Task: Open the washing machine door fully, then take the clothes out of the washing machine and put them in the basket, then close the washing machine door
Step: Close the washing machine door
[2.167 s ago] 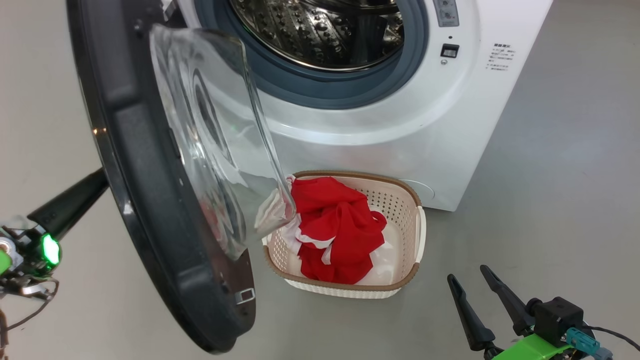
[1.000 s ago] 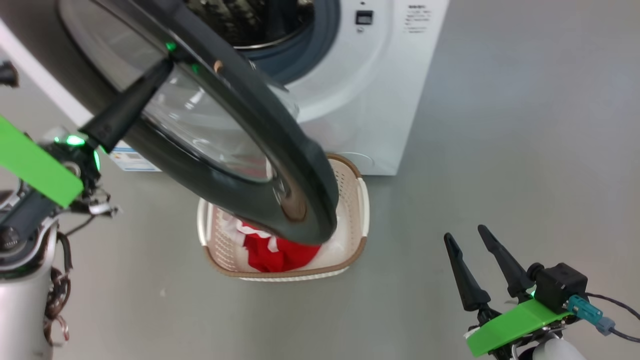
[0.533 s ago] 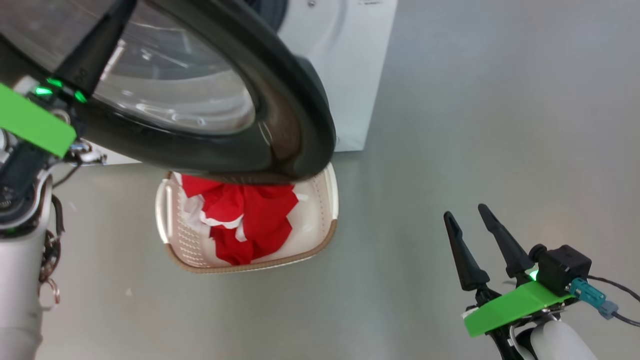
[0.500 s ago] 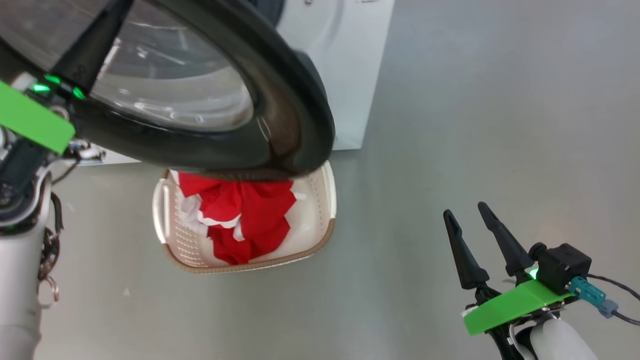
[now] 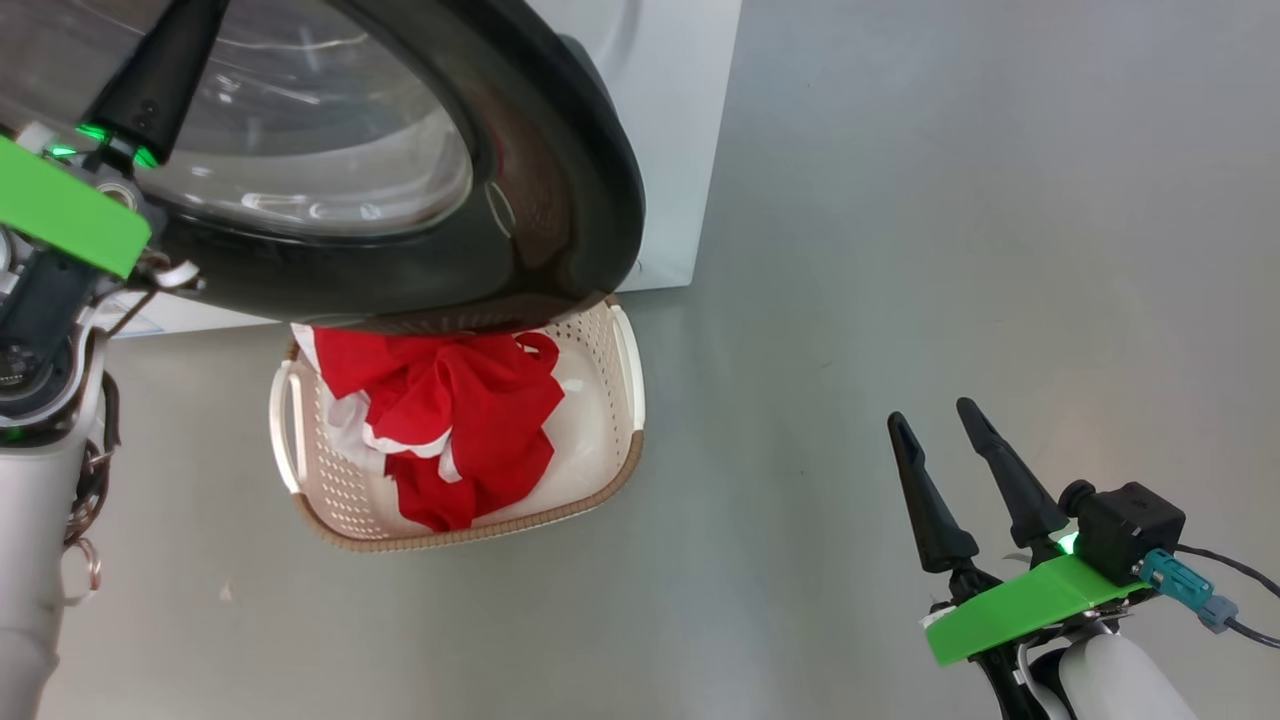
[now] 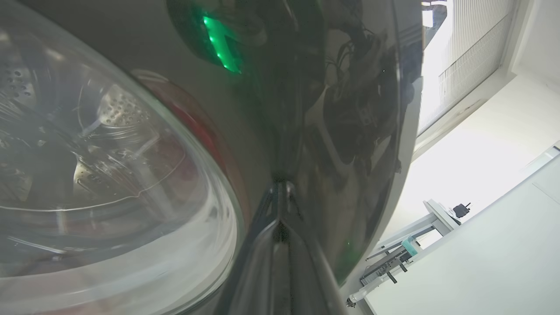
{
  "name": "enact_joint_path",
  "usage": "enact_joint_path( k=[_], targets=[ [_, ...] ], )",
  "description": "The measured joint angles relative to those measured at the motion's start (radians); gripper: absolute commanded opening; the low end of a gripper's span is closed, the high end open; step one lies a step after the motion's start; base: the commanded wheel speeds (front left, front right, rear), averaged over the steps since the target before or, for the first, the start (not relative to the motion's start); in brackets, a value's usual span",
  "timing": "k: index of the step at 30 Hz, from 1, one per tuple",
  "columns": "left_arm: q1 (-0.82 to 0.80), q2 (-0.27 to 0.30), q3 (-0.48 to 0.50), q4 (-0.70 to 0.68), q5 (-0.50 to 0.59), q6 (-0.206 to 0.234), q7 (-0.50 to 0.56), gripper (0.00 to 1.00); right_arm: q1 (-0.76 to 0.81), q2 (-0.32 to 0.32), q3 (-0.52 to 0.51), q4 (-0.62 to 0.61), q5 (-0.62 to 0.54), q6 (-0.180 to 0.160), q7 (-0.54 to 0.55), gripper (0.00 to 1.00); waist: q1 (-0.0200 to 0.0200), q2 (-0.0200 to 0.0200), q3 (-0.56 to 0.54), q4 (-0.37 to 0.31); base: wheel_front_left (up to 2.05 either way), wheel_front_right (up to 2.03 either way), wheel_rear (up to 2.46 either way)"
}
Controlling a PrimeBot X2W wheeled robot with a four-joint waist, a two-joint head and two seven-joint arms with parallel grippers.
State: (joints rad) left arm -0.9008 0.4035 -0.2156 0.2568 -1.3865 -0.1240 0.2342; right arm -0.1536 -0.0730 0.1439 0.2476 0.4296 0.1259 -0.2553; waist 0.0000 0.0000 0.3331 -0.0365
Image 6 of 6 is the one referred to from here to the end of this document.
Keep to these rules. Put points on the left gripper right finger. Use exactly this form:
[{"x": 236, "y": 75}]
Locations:
[{"x": 313, "y": 280}]

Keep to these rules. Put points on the dark round washer door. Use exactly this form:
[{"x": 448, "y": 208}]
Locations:
[{"x": 262, "y": 109}]

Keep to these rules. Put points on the small black device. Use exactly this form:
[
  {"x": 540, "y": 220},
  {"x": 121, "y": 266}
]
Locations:
[{"x": 461, "y": 210}]

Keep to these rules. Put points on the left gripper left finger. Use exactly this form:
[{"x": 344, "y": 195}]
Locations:
[{"x": 256, "y": 271}]

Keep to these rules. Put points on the steel perforated washer drum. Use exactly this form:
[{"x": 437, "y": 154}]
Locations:
[{"x": 118, "y": 113}]

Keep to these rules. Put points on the white metal stand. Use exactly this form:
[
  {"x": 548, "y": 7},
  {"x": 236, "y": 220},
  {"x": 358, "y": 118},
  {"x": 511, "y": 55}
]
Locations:
[{"x": 433, "y": 216}]

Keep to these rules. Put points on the white window blind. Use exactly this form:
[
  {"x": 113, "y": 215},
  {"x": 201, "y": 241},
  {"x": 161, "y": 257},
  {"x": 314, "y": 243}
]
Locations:
[{"x": 468, "y": 57}]

